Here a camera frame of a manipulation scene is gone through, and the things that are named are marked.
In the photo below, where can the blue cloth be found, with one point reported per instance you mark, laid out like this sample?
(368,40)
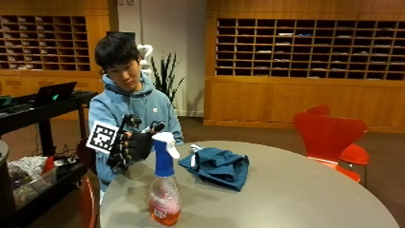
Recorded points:
(219,166)

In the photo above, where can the black laptop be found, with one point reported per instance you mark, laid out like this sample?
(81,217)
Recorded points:
(55,94)

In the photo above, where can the spray bottle with orange liquid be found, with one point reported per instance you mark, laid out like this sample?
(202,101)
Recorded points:
(165,190)

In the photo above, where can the green plant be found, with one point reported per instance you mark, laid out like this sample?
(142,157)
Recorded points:
(167,77)

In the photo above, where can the white marker cube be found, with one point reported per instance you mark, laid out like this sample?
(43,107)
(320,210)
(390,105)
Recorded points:
(102,136)

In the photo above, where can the red small item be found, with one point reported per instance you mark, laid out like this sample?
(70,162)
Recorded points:
(49,164)

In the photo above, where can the black cart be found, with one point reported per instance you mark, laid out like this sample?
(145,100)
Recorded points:
(42,110)

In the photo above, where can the teal item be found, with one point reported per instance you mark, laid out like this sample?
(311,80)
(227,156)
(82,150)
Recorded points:
(5,100)

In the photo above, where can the dark red chair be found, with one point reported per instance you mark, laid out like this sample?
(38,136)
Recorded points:
(87,155)

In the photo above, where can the wide wooden pigeonhole cabinet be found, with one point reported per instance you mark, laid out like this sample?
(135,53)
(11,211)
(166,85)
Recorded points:
(304,63)

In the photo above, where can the the person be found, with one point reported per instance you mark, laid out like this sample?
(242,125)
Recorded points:
(139,104)

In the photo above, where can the white fabric strip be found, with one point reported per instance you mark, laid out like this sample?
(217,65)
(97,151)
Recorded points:
(195,156)

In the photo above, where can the clear plastic bin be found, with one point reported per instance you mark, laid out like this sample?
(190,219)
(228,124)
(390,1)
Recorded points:
(31,185)

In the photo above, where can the white sculpture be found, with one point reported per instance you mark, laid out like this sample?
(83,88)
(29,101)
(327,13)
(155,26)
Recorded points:
(146,57)

